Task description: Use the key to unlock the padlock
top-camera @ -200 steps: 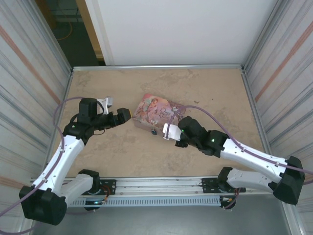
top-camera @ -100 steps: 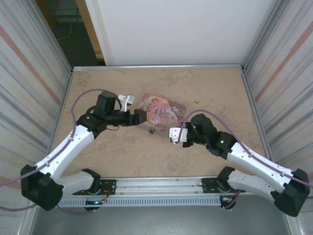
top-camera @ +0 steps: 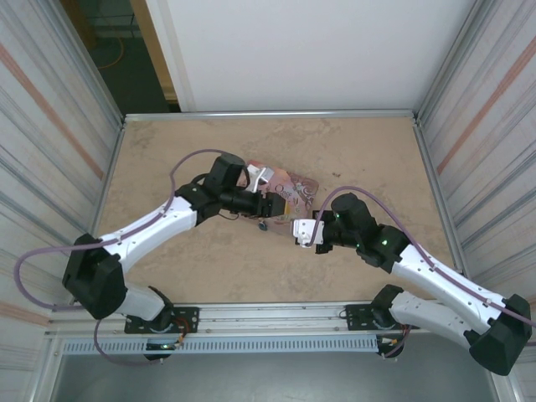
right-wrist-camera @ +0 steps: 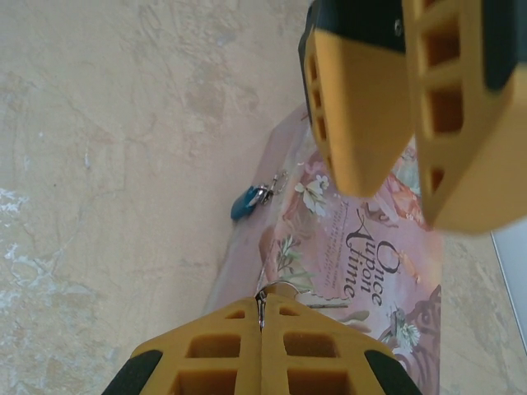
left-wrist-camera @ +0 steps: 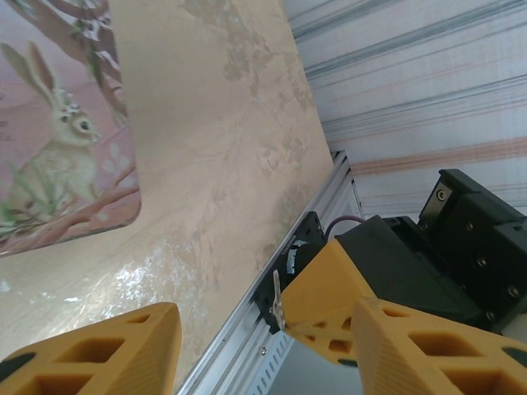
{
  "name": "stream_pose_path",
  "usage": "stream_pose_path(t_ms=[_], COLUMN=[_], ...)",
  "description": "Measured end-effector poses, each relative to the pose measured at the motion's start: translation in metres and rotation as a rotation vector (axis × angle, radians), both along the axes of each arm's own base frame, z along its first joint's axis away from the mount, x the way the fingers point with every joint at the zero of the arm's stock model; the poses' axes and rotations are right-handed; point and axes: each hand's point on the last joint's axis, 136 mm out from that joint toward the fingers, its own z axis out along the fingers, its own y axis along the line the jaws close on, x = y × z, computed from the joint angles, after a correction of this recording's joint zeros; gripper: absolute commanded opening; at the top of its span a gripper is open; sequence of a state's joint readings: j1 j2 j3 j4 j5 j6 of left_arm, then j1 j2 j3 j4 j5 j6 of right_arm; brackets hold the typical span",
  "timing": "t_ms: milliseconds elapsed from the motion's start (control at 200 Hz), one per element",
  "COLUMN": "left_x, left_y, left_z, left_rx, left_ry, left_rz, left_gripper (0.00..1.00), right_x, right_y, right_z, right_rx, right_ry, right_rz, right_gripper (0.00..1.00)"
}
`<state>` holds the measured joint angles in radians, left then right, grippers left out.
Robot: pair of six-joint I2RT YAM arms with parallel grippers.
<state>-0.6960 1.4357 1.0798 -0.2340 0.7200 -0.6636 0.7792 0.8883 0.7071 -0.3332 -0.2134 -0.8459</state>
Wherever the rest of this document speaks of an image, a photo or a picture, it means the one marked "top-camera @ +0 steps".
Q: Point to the small teal padlock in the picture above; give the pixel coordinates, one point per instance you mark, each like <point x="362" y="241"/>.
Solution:
<point x="263" y="226"/>

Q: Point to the pink illustrated tin box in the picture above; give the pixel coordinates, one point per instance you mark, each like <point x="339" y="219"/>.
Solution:
<point x="299" y="188"/>

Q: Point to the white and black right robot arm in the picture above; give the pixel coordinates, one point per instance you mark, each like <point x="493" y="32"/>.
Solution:
<point x="439" y="280"/>

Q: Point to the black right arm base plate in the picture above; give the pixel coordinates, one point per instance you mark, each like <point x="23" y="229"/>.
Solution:
<point x="356" y="316"/>

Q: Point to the aluminium table frame bar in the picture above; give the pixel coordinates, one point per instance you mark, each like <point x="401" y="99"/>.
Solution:
<point x="272" y="115"/>

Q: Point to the aluminium mounting rail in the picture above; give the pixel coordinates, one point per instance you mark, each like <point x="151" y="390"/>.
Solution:
<point x="272" y="318"/>

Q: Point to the aluminium side frame bar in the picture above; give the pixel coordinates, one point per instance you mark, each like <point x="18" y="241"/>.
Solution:
<point x="109" y="167"/>
<point x="437" y="184"/>

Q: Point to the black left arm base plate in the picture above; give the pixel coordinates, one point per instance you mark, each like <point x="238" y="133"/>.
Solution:
<point x="188" y="314"/>

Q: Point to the tan wooden door frame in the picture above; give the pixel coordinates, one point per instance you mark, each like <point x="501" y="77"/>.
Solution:
<point x="151" y="46"/>

